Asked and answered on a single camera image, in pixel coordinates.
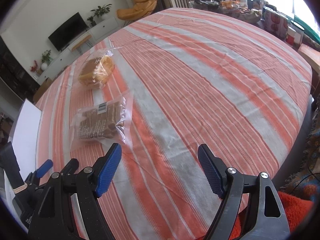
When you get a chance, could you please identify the small dark potted plant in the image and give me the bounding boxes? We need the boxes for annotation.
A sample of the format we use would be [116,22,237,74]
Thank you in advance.
[87,16,97,27]

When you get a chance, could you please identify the red flower vase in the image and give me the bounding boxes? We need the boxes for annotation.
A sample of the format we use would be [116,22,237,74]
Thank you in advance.
[30,60,39,73]

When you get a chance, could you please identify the red fuzzy cushion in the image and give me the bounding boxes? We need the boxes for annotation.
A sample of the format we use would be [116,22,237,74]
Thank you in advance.
[229,191,313,239]

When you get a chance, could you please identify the floral patterned cushion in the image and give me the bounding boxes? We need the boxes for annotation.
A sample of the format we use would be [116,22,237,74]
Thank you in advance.
[280,120,319,202]

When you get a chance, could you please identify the cluttered wooden side table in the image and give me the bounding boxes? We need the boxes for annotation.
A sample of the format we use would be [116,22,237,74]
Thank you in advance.
[189,0,319,73]

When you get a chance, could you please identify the large green potted plant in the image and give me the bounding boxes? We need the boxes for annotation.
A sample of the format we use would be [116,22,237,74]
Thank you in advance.
[91,4,112,19]

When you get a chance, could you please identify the orange lounge chair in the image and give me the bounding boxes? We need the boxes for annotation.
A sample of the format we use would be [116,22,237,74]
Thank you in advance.
[116,0,157,22]

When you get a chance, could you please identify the green plant white vase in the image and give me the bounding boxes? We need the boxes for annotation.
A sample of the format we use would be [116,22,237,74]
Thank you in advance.
[41,50,52,71]

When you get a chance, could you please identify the clear bag brown hawthorn slices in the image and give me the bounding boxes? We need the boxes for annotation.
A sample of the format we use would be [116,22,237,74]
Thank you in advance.
[69,90,133,151]

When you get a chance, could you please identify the dark glass display cabinet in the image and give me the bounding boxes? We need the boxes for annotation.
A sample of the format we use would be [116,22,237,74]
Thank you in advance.
[0,38,40,102]

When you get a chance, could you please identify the white tv cabinet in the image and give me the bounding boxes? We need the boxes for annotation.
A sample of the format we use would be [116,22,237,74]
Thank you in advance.
[35,16,121,85]

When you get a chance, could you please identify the bagged bread loaf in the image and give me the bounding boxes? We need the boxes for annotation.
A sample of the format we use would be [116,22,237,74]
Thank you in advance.
[77,47,118,89]

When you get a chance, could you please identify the black flat television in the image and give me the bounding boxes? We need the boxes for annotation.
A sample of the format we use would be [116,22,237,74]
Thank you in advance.
[48,12,88,51]

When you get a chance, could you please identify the striped orange white tablecloth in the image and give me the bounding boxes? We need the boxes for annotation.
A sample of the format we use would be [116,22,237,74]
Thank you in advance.
[36,8,312,239]

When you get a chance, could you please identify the white cardboard box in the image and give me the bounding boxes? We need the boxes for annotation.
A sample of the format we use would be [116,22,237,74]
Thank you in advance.
[9,99,42,180]

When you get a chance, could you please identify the small wooden bench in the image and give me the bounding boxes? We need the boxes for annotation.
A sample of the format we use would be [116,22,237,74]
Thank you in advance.
[70,34,93,55]

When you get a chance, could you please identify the black cable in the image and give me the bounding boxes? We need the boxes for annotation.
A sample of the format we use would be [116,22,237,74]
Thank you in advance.
[290,154,320,193]

